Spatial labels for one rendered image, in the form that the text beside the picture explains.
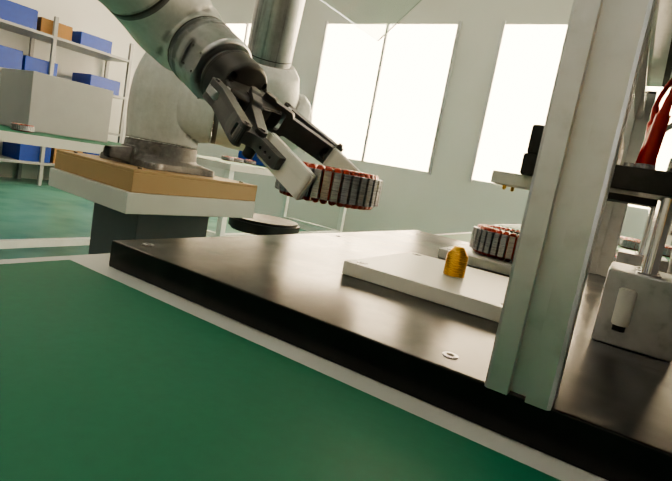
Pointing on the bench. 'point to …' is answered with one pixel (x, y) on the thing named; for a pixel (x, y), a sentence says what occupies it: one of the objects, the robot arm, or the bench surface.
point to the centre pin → (456, 262)
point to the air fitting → (623, 309)
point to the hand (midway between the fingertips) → (328, 180)
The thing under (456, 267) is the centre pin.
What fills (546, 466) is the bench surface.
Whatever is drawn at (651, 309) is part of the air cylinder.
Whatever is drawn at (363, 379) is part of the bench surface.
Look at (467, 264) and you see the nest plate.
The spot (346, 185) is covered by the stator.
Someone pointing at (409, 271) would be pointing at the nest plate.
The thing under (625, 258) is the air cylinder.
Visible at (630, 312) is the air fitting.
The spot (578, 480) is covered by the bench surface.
